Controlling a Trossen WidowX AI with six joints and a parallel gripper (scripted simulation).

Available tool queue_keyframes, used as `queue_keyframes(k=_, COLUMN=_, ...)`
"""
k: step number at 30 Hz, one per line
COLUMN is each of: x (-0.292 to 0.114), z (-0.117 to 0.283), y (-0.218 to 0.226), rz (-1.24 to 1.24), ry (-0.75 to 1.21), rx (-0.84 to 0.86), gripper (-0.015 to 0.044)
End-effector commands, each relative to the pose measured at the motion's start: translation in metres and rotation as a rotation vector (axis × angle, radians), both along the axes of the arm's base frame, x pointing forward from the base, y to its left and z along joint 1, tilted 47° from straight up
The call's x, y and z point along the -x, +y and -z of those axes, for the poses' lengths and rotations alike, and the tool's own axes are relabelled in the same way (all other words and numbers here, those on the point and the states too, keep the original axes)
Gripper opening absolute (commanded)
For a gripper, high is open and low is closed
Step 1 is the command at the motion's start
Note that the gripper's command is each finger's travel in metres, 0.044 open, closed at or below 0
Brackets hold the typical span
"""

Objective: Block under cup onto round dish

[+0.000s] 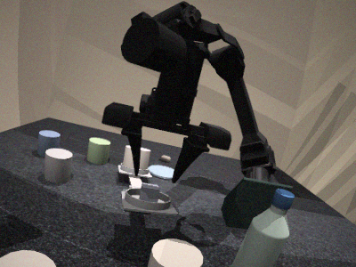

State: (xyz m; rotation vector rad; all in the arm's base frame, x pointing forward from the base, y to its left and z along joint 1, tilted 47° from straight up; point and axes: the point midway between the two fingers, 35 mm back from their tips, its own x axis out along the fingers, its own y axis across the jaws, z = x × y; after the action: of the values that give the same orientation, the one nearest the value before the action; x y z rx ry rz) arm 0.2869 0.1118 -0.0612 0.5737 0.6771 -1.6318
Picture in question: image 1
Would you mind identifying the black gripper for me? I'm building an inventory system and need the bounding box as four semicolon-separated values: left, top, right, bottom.
102;75;231;183

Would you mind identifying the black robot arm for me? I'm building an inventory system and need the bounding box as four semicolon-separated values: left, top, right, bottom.
121;1;276;182

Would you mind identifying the pale green cylinder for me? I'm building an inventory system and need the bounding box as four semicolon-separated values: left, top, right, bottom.
87;138;110;165

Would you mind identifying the grey cylinder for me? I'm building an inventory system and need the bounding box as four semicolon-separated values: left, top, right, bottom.
122;146;150;170
44;149;72;183
37;131;60;157

